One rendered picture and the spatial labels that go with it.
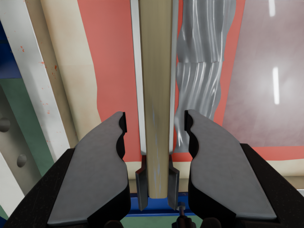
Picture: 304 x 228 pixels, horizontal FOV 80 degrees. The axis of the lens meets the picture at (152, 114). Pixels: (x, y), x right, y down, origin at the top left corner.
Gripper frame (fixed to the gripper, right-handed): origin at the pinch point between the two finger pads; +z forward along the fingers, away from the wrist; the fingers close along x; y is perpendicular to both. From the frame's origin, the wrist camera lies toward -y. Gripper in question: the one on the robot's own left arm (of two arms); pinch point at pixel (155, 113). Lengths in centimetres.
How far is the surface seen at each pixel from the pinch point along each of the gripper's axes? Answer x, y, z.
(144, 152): -1.8, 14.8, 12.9
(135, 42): -2.1, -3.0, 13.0
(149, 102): -0.4, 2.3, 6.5
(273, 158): 24.6, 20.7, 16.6
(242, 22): 12.7, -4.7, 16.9
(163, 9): 1.0, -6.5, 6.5
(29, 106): -93, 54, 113
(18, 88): -95, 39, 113
